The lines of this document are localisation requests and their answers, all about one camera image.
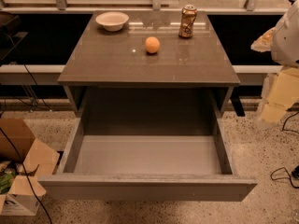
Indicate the grey top drawer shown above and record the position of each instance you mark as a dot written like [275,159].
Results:
[148,145]

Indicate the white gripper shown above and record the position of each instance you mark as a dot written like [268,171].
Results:
[287,41]

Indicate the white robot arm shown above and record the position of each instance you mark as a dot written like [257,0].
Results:
[285,48]

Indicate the open cardboard box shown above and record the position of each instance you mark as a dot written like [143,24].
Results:
[24,158]

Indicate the crushed gold soda can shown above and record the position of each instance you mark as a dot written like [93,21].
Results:
[188,17]

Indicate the orange fruit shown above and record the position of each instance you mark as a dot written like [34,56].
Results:
[152,44]

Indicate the white paper bowl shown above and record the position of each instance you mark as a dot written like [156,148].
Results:
[112,21]

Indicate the grey cabinet with glossy top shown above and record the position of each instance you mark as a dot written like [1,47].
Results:
[119,59]

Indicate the metal window railing frame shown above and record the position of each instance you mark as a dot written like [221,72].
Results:
[149,0]

